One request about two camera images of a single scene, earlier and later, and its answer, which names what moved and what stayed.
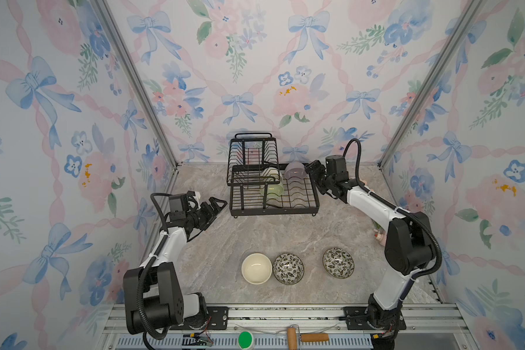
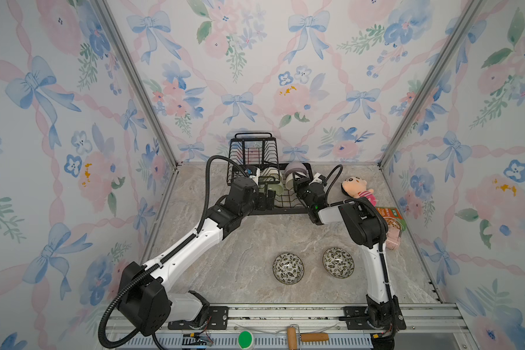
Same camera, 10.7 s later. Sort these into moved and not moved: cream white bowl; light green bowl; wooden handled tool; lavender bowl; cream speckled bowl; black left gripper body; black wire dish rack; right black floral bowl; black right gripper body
Moved: black left gripper body; cream white bowl; black right gripper body
Not moved: wooden handled tool; black wire dish rack; light green bowl; lavender bowl; right black floral bowl; cream speckled bowl
